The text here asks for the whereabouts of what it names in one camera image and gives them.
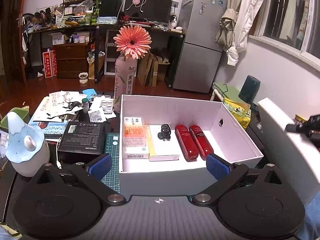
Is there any white box lid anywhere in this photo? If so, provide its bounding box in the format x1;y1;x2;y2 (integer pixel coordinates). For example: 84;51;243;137
258;98;319;205

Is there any yellow panda tissue pack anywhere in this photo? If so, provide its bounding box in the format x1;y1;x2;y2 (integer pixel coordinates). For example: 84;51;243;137
222;98;251;129

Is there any green small stool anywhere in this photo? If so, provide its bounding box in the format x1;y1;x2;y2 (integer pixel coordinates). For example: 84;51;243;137
209;82;244;102

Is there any black computer monitor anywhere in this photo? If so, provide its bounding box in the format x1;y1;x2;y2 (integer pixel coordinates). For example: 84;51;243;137
124;0;172;23

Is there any black hair claw clip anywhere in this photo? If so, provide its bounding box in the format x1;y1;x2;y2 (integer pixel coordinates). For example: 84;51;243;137
157;124;171;141

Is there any dark red cosmetic bottle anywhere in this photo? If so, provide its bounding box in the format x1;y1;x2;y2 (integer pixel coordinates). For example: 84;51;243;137
189;125;214;160

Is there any blue white ceramic humidifier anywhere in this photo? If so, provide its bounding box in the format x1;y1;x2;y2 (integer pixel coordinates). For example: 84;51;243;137
5;119;50;177

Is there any black product box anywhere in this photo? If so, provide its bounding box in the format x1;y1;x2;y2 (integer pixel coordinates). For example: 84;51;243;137
58;121;105;155

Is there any orange white medicine box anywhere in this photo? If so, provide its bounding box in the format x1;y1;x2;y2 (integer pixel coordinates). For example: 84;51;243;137
123;116;146;147

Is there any black desk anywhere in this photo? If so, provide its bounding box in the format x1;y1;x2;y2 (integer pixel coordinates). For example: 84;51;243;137
27;24;185;83

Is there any pink tea bottle vase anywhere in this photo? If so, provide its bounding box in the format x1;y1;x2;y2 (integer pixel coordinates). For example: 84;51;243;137
113;54;138;113

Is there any red sign box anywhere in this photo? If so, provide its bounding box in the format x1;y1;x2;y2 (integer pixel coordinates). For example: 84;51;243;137
42;50;57;78

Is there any silver refrigerator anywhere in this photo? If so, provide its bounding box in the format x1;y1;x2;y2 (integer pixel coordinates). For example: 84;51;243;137
172;0;227;93

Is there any pink gerbera flower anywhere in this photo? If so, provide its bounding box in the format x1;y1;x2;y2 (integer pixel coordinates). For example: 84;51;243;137
113;25;152;60

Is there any stack of papers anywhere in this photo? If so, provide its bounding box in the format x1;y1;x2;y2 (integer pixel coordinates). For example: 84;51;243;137
28;89;116;141

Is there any white usb cable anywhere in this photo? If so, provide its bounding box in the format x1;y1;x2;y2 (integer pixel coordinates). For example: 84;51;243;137
55;139;62;170

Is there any green trash bin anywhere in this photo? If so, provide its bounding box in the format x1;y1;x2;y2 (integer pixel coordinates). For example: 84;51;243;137
1;106;30;133

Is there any white storage box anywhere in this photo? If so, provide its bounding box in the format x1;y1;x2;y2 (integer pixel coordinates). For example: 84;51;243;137
119;95;263;198

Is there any white curtain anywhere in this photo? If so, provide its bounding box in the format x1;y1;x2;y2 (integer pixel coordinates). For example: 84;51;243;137
215;0;264;67

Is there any small ceramic pot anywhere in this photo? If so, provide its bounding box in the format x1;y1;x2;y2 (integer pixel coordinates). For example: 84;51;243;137
79;72;88;84

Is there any white drawer unit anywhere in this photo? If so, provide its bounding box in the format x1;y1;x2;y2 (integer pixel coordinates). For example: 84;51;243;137
104;29;120;76

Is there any white yellow medicine box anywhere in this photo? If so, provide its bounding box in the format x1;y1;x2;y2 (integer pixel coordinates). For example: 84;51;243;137
122;125;180;162

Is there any green cutting mat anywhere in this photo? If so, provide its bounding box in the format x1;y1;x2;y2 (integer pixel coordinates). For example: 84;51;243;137
101;133;120;193

